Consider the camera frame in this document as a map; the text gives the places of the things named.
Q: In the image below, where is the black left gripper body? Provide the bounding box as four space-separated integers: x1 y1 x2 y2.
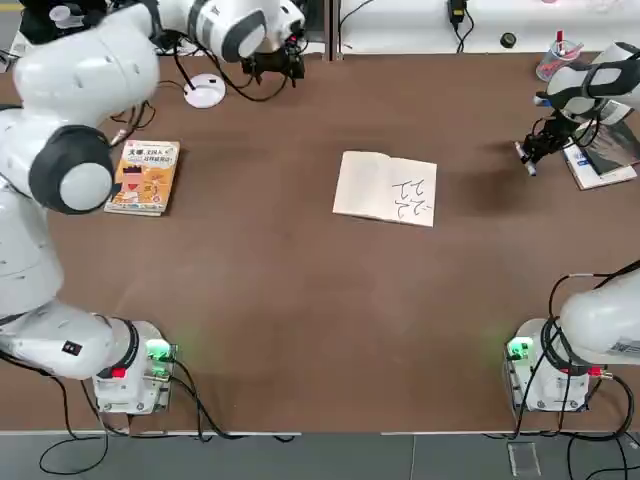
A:
241 45 307 80

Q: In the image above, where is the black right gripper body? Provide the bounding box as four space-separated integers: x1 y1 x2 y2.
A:
528 114 576 157

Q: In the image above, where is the white blue marker pen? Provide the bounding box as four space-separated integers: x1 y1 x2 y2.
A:
514 141 538 177

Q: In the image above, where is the cream paper notebook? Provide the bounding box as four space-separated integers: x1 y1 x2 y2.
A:
332 150 439 229

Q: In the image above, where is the white blue paperback book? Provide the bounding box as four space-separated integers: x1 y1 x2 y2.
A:
562 142 639 192

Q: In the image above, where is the book with hands photo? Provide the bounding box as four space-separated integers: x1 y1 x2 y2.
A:
582 118 640 177

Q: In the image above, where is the blue mesh pen cup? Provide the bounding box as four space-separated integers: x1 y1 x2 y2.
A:
535 40 584 82

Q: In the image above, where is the white desk lamp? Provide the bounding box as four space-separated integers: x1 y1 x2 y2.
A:
173 49 227 109

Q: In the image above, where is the orange cartoon cover book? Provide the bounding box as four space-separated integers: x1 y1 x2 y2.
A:
103 139 181 215

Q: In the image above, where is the grey floor hatch plate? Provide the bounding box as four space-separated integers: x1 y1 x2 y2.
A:
507 442 542 477

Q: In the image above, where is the aluminium frame post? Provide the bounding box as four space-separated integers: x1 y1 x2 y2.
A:
323 0 346 62

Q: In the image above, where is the black adapter cable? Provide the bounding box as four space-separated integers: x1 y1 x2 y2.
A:
453 13 475 54

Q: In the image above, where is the black lamp cable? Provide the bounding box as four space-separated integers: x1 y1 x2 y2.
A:
108 98 156 147

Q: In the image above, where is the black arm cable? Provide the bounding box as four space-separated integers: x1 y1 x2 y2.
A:
514 259 640 480
0 349 297 476

